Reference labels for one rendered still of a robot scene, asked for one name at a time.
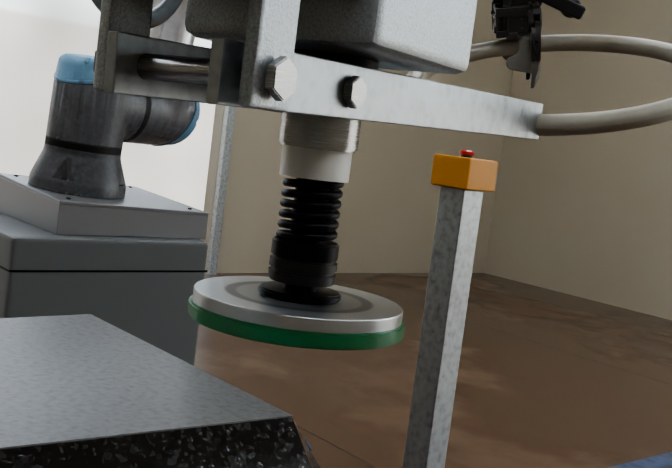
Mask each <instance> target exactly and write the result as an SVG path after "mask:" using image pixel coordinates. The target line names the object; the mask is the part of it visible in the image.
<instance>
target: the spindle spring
mask: <svg viewBox="0 0 672 468"><path fill-rule="evenodd" d="M282 183H283V185H284V186H288V187H299V188H312V189H330V191H309V190H297V189H287V188H286V189H283V190H282V191H281V194H282V195H283V196H284V197H292V198H302V199H317V200H329V202H313V201H300V200H291V199H282V200H280V205H281V206H283V207H288V208H296V209H308V210H327V212H305V211H294V210H291V209H280V211H279V216H281V217H283V218H290V219H299V220H313V221H326V223H309V222H297V221H291V220H289V219H280V220H278V223H277V224H278V226H279V227H282V228H287V229H280V230H277V232H276V235H277V236H278V237H279V238H282V239H288V240H296V241H310V242H326V241H333V240H334V239H336V238H337V235H338V233H337V232H336V231H335V230H336V229H337V228H338V227H339V222H338V221H337V220H336V219H338V218H339V217H340V212H339V211H338V210H337V209H339V208H340V207H341V206H342V204H341V201H340V200H338V199H340V198H341V197H342V196H343V192H342V191H341V190H340V189H339V188H342V187H343V186H344V183H340V182H329V181H319V180H304V179H292V178H285V179H283V181H282ZM288 229H294V230H305V231H325V233H302V232H292V231H290V230H288Z"/></svg>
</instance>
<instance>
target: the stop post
mask: <svg viewBox="0 0 672 468"><path fill-rule="evenodd" d="M472 157H473V156H471V155H463V154H461V156H452V155H444V154H435V155H434V160H433V168H432V175H431V184H432V185H438V186H441V188H440V196H439V203H438V210H437V218H436V225H435V232H434V240H433V247H432V254H431V262H430V269H429V276H428V284H427V291H426V298H425V306H424V313H423V320H422V328H421V335H420V342H419V349H418V357H417V364H416V371H415V379H414V386H413V393H412V401H411V408H410V415H409V423H408V430H407V437H406V445H405V452H404V459H403V467H402V468H445V461H446V454H447V447H448V440H449V433H450V425H451V418H452V411H453V404H454V397H455V390H456V383H457V376H458V369H459V361H460V354H461V347H462V340H463V333H464V326H465V319H466V312H467V305H468V297H469V290H470V283H471V276H472V269H473V262H474V255H475V248H476V241H477V233H478V226H479V219H480V212H481V205H482V198H483V191H484V192H494V190H495V183H496V176H497V168H498V162H497V161H491V160H484V159H476V158H472Z"/></svg>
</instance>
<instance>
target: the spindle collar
mask: <svg viewBox="0 0 672 468"><path fill-rule="evenodd" d="M360 128H361V121H360V120H351V119H342V118H333V117H324V116H314V115H305V114H296V113H287V112H283V113H282V114H281V122H280V130H279V139H278V141H279V142H280V144H285V145H292V146H299V147H307V148H314V149H322V150H330V151H339V152H347V153H355V151H358V144H359V136H360Z"/></svg>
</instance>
